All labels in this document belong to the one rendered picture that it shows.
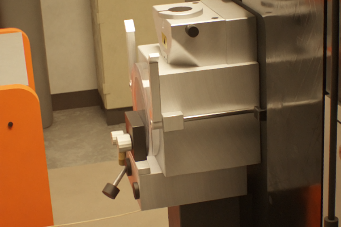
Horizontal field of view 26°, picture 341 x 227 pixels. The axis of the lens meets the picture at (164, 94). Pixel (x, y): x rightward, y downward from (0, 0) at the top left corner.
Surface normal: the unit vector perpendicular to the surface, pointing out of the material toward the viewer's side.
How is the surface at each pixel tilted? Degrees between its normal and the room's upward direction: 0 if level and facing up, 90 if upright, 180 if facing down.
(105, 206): 0
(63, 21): 90
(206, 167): 90
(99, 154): 0
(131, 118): 0
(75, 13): 90
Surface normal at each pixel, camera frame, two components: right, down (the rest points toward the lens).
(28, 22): 0.57, 0.24
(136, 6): 0.21, 0.31
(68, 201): -0.05, -0.94
